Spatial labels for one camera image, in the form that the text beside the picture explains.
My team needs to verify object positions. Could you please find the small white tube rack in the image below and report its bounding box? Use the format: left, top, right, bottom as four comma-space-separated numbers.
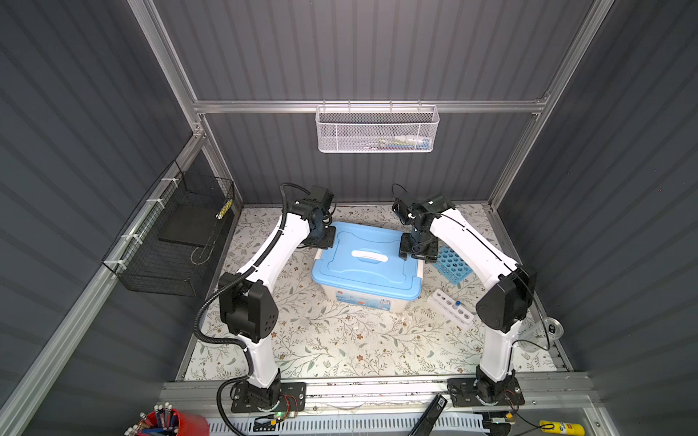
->
427, 289, 474, 331

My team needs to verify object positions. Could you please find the black flat device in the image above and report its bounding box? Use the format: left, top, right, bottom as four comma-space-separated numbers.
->
408, 394, 447, 436

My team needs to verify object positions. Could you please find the white wire mesh basket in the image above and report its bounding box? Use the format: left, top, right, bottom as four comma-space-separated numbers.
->
314, 105, 440, 154

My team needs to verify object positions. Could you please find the blue test tube rack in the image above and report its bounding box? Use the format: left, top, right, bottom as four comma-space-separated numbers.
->
434, 245, 473, 285

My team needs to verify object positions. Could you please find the yellow pen in basket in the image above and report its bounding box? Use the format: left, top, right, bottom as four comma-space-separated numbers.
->
216, 199, 234, 220

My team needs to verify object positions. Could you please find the white plastic storage bin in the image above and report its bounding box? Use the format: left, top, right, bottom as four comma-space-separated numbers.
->
321, 284, 413, 312

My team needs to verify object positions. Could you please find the red cup of pens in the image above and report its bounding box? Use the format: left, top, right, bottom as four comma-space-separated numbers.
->
124, 403, 211, 436

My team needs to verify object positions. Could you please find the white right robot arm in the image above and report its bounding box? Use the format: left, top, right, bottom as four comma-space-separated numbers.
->
392, 194, 536, 405

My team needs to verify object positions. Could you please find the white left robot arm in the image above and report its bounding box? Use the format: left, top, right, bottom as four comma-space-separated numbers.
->
194, 183, 336, 410

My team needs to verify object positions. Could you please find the blue plastic box lid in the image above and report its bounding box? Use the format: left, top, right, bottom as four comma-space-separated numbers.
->
312, 222, 424, 301

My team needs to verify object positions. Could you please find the black wire wall basket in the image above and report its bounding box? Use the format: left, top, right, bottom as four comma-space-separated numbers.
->
103, 163, 236, 297

